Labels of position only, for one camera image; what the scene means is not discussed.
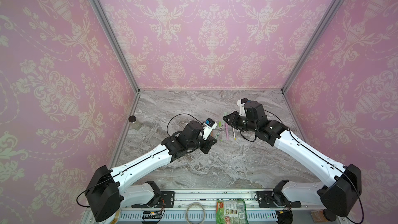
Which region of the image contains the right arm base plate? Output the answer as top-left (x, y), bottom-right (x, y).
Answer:
top-left (254, 190), bottom-right (302, 209)

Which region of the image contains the tape roll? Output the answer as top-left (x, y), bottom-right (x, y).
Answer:
top-left (104, 210), bottom-right (121, 224)

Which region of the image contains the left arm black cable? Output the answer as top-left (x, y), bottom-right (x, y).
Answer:
top-left (76, 113), bottom-right (206, 208)

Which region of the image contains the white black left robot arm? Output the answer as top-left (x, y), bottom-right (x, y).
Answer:
top-left (84, 118), bottom-right (217, 224)

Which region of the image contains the brown jar black lid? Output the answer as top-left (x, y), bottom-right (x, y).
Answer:
top-left (311, 209), bottom-right (337, 224)

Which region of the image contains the aluminium corner frame post left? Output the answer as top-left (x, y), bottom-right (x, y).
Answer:
top-left (89, 0), bottom-right (140, 95)

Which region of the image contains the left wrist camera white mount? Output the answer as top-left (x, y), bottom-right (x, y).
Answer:
top-left (203, 118), bottom-right (217, 141)

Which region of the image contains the green snack packet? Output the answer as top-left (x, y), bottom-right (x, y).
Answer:
top-left (216, 199), bottom-right (248, 224)

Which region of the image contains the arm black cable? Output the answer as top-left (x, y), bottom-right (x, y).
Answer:
top-left (239, 109), bottom-right (365, 224)
top-left (76, 113), bottom-right (206, 208)

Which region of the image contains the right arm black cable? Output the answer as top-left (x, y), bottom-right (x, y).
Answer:
top-left (239, 109), bottom-right (365, 224)

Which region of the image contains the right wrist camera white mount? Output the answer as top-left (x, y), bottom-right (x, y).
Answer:
top-left (237, 98), bottom-right (249, 116)

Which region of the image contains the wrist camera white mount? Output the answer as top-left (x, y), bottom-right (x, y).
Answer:
top-left (203, 118), bottom-right (217, 141)
top-left (237, 98), bottom-right (249, 116)

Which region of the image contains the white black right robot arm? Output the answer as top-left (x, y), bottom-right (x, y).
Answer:
top-left (223, 98), bottom-right (362, 217)

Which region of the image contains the pink pen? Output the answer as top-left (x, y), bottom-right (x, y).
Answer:
top-left (224, 123), bottom-right (229, 141)

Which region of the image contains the aluminium corner frame post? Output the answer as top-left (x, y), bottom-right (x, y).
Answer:
top-left (89, 0), bottom-right (140, 95)
top-left (281, 0), bottom-right (344, 95)

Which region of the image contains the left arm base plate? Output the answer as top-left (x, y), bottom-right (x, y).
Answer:
top-left (131, 191), bottom-right (176, 208)

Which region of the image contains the aluminium corner frame post right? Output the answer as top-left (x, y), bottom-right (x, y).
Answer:
top-left (281, 0), bottom-right (344, 95)

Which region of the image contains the small jar black lid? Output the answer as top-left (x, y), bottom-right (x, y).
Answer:
top-left (128, 115), bottom-right (142, 131)

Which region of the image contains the cable ring coil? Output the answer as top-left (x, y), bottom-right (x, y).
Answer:
top-left (186, 202), bottom-right (206, 224)

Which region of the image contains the white pen yellow end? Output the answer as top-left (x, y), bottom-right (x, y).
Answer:
top-left (232, 129), bottom-right (237, 140)

